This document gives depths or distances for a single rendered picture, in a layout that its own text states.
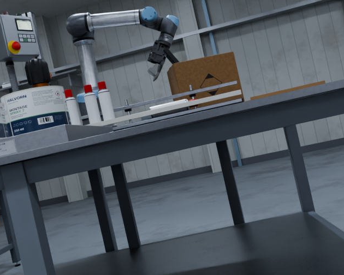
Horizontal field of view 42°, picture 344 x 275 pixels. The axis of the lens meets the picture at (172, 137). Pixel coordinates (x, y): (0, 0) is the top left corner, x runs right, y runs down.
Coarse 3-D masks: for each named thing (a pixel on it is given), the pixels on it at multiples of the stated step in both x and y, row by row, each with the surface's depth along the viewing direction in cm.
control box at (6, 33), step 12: (0, 24) 198; (12, 24) 202; (0, 36) 199; (12, 36) 200; (0, 48) 201; (12, 48) 199; (24, 48) 204; (36, 48) 209; (0, 60) 202; (12, 60) 206; (24, 60) 211
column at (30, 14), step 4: (28, 12) 211; (28, 16) 211; (32, 16) 212; (32, 20) 210; (36, 28) 213; (36, 32) 212; (36, 36) 211; (40, 44) 215; (40, 48) 213; (40, 52) 212; (40, 56) 211
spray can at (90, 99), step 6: (90, 90) 196; (84, 96) 196; (90, 96) 195; (90, 102) 195; (96, 102) 196; (90, 108) 195; (96, 108) 196; (90, 114) 195; (96, 114) 195; (90, 120) 195; (96, 120) 195
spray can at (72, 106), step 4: (64, 92) 197; (68, 92) 196; (68, 96) 196; (72, 96) 197; (68, 100) 195; (72, 100) 196; (68, 104) 195; (72, 104) 196; (76, 104) 198; (68, 108) 196; (72, 108) 196; (76, 108) 197; (72, 112) 195; (76, 112) 196; (72, 116) 195; (76, 116) 196; (72, 120) 195; (76, 120) 196; (72, 124) 196; (76, 124) 196; (80, 124) 197
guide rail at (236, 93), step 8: (216, 96) 190; (224, 96) 190; (232, 96) 190; (176, 104) 191; (184, 104) 191; (192, 104) 191; (144, 112) 192; (152, 112) 192; (160, 112) 191; (112, 120) 193; (120, 120) 192
